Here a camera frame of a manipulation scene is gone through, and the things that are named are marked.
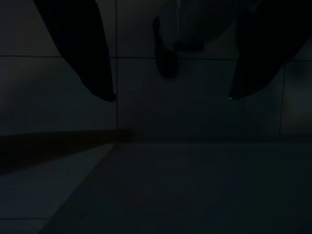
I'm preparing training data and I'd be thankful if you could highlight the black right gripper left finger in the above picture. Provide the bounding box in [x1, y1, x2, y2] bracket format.
[33, 0, 117, 103]

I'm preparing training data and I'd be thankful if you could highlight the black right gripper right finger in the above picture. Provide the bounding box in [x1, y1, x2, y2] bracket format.
[228, 0, 312, 101]

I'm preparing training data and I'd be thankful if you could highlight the grey robot right leg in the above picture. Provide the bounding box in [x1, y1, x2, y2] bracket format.
[153, 0, 221, 79]

